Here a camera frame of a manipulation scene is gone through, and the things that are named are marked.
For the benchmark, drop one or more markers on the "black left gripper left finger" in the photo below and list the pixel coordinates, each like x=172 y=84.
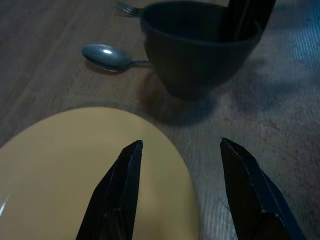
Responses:
x=117 y=195

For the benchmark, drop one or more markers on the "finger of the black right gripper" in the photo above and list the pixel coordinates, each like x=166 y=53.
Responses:
x=236 y=20
x=263 y=10

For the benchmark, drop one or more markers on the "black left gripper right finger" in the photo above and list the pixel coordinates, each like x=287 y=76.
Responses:
x=255 y=200

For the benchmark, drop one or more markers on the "black plastic bowl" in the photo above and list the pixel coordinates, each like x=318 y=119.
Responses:
x=195 y=65

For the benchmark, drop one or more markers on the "yellow plate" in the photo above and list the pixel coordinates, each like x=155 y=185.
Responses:
x=62 y=162

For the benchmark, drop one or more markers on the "metal fork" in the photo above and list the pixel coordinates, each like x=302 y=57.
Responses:
x=128 y=10

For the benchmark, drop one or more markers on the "metal spoon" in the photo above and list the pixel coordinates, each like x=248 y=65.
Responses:
x=105 y=53

